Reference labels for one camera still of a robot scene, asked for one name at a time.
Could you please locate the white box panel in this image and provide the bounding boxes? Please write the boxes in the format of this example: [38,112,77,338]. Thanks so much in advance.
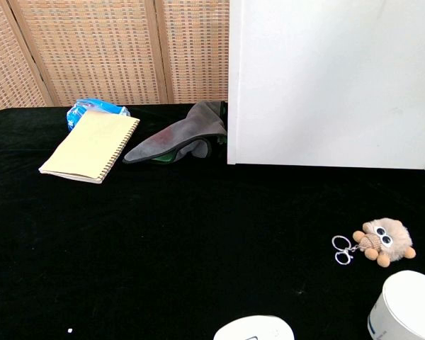
[227,0,425,172]

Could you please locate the woven bamboo folding screen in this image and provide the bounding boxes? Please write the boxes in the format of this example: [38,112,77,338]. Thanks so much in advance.
[0,0,231,118]

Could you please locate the white rounded robot base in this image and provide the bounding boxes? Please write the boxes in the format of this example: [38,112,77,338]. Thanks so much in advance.
[212,315,295,340]

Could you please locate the black velvet table cloth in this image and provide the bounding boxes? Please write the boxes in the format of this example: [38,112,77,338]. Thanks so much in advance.
[0,103,425,340]

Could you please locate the grey work glove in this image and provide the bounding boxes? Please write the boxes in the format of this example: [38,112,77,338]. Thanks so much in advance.
[123,100,229,166]

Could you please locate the blue plastic tissue pack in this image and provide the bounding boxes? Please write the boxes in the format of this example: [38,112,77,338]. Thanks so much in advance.
[66,98,131,132]

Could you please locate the yellow spiral notebook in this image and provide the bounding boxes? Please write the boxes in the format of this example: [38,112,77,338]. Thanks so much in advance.
[38,110,141,185]

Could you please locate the plush toy keychain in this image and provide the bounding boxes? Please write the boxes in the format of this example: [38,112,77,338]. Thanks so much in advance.
[331,217,417,268]

